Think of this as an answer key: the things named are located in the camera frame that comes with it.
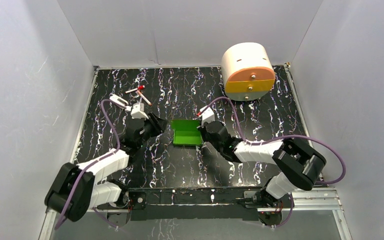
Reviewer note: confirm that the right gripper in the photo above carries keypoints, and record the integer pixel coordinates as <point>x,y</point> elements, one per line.
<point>202,130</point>

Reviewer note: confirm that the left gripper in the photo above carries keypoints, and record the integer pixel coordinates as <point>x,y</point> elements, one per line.
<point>150,125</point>

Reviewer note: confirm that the green paper box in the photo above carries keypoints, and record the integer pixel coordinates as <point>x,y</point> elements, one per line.
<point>186,132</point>

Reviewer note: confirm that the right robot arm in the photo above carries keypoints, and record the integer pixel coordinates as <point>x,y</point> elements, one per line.
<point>300,164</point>

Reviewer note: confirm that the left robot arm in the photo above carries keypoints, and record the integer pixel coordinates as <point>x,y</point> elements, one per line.
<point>78,187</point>

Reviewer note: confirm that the pink tube pen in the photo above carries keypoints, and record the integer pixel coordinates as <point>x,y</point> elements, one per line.
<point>143,97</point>

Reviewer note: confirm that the red capped marker pen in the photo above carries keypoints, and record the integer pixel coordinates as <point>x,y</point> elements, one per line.
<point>141,87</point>

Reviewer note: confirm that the small white plastic clip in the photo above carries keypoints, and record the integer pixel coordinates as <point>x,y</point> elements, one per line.
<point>122,103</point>

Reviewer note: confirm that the round cream drawer cabinet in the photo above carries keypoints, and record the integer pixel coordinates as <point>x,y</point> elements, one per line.
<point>247,72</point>

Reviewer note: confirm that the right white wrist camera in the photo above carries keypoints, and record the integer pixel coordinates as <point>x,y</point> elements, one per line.
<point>206,116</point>

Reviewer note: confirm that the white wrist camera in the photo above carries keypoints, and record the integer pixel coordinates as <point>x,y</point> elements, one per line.
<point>206,116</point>
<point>137,111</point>

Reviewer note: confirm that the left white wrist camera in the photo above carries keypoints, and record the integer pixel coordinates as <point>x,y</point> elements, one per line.
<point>137,111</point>

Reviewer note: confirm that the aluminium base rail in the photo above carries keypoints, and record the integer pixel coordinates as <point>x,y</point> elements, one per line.
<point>320,198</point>

